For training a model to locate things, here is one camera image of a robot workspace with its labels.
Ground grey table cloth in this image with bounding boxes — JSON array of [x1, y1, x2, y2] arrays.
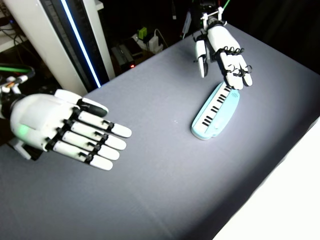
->
[[0, 23, 320, 240]]

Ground white charger with cable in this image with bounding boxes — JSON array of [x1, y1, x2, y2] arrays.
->
[[149, 28, 169, 48]]

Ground white power strip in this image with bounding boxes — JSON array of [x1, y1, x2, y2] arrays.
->
[[136, 33, 165, 54]]

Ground white column with blue light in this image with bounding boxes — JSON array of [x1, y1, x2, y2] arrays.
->
[[2, 0, 116, 96]]

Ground light blue toy piano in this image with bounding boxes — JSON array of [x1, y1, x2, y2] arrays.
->
[[191, 81, 241, 141]]

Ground black device with red light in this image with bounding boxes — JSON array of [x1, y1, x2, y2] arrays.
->
[[111, 43, 137, 71]]

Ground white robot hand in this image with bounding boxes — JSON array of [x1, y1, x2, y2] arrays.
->
[[192, 23, 253, 91], [9, 89, 133, 172]]

